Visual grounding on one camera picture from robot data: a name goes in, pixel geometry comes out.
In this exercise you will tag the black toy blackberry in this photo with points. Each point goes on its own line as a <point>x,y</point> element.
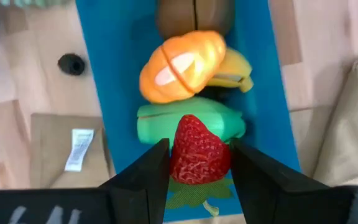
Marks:
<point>71,64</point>

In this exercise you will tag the white cloth care label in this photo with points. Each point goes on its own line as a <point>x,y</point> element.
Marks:
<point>79,149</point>

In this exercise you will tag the green ribbed toy vegetable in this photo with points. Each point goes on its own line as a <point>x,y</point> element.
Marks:
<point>157,124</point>

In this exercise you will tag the yellow toy banana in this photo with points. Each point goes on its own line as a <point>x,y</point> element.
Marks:
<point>235,67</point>

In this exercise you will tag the blue tupperware container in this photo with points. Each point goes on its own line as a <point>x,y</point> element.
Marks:
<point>110,46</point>

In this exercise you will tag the red toy strawberry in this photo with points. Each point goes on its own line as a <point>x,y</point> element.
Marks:
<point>197,149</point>

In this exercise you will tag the brown toy kiwi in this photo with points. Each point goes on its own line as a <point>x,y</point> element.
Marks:
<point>179,18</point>

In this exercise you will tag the orange toy fruit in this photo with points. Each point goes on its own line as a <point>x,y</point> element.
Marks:
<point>182,68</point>

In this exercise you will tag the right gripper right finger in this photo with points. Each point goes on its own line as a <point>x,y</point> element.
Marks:
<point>275,193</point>

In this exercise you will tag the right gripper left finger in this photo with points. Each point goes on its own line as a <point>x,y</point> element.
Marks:
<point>138,186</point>

